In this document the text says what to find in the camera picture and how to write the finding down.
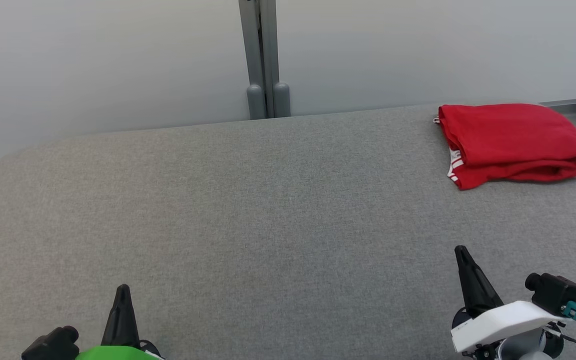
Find black white-banded right gripper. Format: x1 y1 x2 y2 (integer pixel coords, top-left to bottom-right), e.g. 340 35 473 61
450 245 570 360

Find grey partition post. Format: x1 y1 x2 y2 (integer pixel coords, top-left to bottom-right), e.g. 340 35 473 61
238 0 292 121

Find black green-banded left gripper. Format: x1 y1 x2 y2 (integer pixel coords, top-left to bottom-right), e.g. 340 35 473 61
74 284 165 360

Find red white-sleeved jersey shirt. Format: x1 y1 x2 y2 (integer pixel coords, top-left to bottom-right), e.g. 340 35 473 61
432 103 576 192

